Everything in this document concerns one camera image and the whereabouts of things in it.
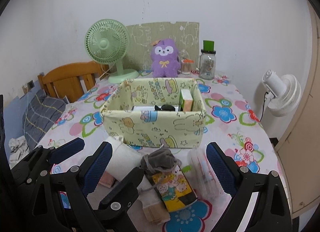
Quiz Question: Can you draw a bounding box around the white cloth roll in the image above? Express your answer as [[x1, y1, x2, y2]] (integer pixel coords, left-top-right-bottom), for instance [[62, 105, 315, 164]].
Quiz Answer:
[[105, 136, 142, 182]]

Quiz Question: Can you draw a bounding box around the white flat item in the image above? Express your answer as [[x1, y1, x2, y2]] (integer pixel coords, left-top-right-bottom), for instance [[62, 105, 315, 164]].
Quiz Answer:
[[132, 106, 180, 113]]

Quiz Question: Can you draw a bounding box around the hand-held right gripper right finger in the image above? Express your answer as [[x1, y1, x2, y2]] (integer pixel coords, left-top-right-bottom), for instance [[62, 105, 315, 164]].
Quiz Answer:
[[206, 142, 293, 232]]

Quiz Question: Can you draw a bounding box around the wooden headboard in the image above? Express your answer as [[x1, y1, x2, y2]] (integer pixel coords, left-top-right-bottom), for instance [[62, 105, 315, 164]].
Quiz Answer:
[[37, 61, 110, 103]]

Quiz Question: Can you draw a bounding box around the toothpick holder with orange lid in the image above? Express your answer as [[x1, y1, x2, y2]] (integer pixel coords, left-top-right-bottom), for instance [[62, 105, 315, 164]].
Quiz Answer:
[[180, 57, 194, 75]]

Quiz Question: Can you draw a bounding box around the black soft item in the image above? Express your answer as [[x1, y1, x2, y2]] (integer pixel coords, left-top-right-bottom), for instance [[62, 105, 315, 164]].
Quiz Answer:
[[154, 105, 176, 112]]

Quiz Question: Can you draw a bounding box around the beige cloth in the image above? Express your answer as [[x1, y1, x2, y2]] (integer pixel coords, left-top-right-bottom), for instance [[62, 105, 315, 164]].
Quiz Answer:
[[139, 179, 171, 224]]

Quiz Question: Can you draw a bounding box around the yellow cartoon tissue pack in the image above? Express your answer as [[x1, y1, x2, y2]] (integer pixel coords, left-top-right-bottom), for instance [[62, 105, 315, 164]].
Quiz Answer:
[[150, 164, 199, 213]]

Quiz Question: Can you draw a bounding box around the black fan cable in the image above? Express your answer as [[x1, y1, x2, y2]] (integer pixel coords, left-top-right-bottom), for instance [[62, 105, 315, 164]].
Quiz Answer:
[[259, 92, 270, 122]]

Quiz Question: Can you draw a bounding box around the grey plaid pillow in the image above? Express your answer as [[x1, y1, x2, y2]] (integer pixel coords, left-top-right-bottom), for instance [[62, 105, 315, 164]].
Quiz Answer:
[[22, 89, 67, 148]]

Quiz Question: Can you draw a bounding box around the green and white small box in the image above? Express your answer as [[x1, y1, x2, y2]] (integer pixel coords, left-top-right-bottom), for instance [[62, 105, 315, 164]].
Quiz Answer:
[[179, 89, 194, 112]]

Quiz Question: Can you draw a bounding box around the purple plush toy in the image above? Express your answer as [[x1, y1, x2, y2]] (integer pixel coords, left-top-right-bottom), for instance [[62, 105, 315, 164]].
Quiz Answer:
[[150, 38, 181, 78]]

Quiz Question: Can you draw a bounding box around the patterned cardboard panel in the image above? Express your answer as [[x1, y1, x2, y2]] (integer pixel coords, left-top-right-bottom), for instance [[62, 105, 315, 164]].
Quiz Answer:
[[125, 22, 200, 73]]

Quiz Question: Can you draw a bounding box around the grey sock bundle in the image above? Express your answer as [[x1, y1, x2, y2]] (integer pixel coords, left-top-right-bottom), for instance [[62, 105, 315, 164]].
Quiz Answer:
[[140, 147, 179, 175]]

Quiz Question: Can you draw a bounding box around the floral tablecloth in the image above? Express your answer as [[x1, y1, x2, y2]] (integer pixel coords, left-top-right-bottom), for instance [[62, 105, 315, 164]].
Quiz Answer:
[[35, 69, 278, 232]]

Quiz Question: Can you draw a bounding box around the white fan cable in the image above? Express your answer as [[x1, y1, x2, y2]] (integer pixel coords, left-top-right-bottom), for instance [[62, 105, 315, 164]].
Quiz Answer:
[[99, 64, 111, 80]]

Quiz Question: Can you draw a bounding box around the green cartoon-print fabric box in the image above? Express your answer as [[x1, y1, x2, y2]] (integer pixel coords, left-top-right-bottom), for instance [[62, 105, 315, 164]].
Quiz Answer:
[[100, 77, 207, 149]]

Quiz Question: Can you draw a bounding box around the clear plastic swab pack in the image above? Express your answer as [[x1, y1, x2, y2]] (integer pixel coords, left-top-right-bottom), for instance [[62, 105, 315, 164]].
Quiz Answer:
[[187, 148, 227, 201]]

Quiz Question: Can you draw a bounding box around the white circulator fan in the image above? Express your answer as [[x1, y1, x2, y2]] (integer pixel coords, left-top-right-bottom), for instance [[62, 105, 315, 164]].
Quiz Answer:
[[262, 70, 302, 117]]

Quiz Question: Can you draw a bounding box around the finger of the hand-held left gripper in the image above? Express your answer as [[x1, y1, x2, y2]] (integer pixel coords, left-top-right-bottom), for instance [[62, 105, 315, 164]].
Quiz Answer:
[[10, 137, 85, 190], [99, 167, 145, 222]]

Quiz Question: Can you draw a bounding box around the crumpled white cloth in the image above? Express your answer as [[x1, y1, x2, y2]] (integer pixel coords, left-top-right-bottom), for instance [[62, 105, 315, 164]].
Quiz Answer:
[[9, 136, 28, 160]]

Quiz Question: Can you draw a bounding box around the glass jar with green lid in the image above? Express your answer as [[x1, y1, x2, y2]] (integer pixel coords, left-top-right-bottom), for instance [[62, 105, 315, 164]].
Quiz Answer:
[[199, 40, 217, 80]]

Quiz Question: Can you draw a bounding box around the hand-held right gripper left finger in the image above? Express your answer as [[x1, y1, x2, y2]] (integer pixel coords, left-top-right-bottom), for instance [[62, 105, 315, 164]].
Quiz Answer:
[[27, 141, 113, 232]]

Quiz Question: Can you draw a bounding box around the green desk fan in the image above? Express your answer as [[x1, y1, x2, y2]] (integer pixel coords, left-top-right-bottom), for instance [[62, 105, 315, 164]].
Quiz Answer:
[[84, 19, 140, 83]]

